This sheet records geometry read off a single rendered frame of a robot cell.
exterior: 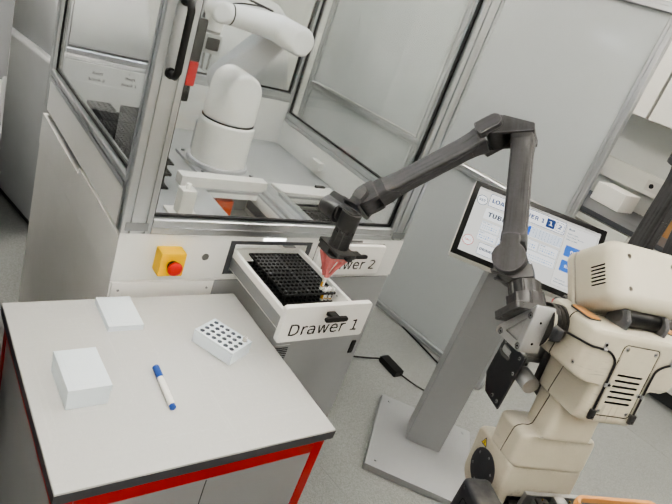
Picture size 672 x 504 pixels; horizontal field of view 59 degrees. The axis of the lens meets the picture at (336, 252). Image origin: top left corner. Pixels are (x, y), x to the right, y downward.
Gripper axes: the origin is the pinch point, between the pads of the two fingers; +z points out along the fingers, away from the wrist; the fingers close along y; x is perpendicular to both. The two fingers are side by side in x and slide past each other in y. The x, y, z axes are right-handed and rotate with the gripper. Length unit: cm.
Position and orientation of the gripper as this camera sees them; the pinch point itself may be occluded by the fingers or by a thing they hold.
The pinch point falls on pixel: (326, 274)
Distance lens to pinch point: 165.9
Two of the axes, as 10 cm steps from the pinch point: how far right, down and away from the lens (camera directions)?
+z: -3.6, 8.6, 3.6
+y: 5.2, 5.1, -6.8
